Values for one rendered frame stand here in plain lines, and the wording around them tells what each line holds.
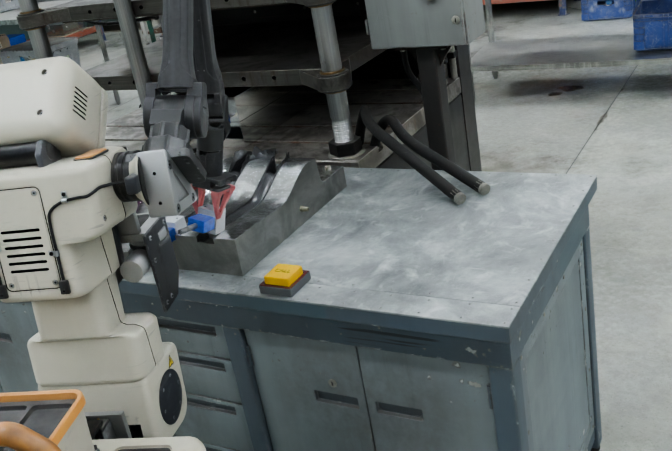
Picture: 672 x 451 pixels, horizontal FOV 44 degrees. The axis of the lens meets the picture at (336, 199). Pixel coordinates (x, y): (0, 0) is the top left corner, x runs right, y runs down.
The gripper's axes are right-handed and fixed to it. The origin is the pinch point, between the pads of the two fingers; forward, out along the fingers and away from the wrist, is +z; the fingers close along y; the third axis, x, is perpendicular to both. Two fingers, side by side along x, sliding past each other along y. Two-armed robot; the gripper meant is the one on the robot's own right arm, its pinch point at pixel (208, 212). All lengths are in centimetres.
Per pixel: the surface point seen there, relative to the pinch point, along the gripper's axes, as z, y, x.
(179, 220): 4.0, 8.6, -0.9
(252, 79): -14, 39, -77
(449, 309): 5, -59, 5
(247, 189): 1.1, 4.4, -22.4
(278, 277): 7.7, -22.0, 5.9
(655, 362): 61, -91, -113
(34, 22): -23, 122, -69
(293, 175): -3.8, -6.4, -25.9
